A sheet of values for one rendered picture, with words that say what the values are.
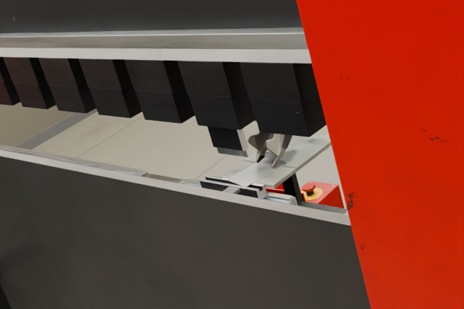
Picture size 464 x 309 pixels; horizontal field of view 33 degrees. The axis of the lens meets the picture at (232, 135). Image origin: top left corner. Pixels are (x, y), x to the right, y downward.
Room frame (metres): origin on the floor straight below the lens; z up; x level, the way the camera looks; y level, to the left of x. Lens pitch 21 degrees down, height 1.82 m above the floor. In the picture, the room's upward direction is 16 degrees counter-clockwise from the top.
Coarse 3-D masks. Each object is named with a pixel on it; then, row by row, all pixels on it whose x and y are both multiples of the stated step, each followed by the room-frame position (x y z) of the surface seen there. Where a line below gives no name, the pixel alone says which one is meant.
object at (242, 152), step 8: (208, 128) 1.79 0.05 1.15; (216, 128) 1.76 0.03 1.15; (224, 128) 1.74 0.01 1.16; (216, 136) 1.77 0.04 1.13; (224, 136) 1.75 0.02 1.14; (232, 136) 1.73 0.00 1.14; (240, 136) 1.72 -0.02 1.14; (216, 144) 1.78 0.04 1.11; (224, 144) 1.75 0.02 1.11; (232, 144) 1.73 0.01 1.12; (240, 144) 1.71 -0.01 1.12; (224, 152) 1.78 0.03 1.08; (232, 152) 1.75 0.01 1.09; (240, 152) 1.73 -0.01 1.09
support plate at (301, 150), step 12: (300, 144) 1.89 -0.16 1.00; (312, 144) 1.87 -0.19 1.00; (324, 144) 1.85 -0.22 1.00; (252, 156) 1.90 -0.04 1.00; (264, 156) 1.88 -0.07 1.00; (288, 156) 1.84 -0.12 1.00; (300, 156) 1.82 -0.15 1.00; (312, 156) 1.80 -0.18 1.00; (240, 168) 1.85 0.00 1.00; (288, 168) 1.77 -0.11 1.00; (300, 168) 1.77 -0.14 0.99; (264, 180) 1.74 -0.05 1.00; (276, 180) 1.72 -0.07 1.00
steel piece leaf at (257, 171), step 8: (264, 160) 1.85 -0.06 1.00; (280, 160) 1.81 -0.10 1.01; (248, 168) 1.83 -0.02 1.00; (256, 168) 1.82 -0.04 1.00; (264, 168) 1.80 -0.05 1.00; (272, 168) 1.79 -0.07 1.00; (240, 176) 1.80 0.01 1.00; (248, 176) 1.79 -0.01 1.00; (256, 176) 1.77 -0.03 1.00; (264, 176) 1.76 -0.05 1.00
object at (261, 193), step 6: (204, 180) 1.84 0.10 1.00; (210, 180) 1.83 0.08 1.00; (216, 180) 1.83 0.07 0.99; (222, 180) 1.82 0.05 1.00; (204, 186) 1.84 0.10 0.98; (210, 186) 1.82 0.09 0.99; (216, 186) 1.81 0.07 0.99; (222, 186) 1.79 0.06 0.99; (228, 186) 1.77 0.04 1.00; (234, 186) 1.76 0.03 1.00; (240, 186) 1.75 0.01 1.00; (252, 186) 1.74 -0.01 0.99; (258, 186) 1.72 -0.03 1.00; (264, 186) 1.72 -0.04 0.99; (240, 192) 1.74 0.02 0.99; (246, 192) 1.73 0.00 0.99; (252, 192) 1.71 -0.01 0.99; (258, 192) 1.70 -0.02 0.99; (264, 192) 1.71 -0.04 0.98; (258, 198) 1.70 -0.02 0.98
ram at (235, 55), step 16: (0, 48) 2.37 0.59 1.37; (16, 48) 2.30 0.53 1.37; (32, 48) 2.23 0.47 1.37; (48, 48) 2.16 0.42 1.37; (64, 48) 2.11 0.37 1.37; (80, 48) 2.05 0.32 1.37; (96, 48) 1.99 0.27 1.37; (112, 48) 1.94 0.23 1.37; (128, 48) 1.89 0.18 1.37; (144, 48) 1.85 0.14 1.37
